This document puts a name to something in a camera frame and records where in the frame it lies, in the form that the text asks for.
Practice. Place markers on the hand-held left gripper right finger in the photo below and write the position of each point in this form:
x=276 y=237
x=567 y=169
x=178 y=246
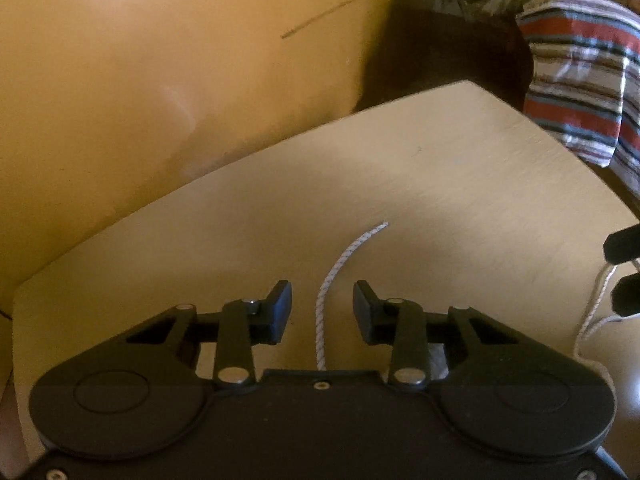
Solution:
x=362 y=312

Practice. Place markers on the wooden wardrobe cabinet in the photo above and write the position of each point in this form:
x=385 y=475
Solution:
x=150 y=85

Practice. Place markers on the white speckled shoelace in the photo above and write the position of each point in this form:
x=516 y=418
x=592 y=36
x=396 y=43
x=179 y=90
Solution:
x=325 y=285

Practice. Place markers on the striped cloth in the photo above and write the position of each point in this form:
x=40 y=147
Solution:
x=575 y=60

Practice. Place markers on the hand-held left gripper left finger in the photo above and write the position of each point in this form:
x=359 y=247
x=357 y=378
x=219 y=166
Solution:
x=280 y=312

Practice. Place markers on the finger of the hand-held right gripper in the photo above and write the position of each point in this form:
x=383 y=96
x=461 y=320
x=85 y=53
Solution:
x=625 y=247
x=627 y=297

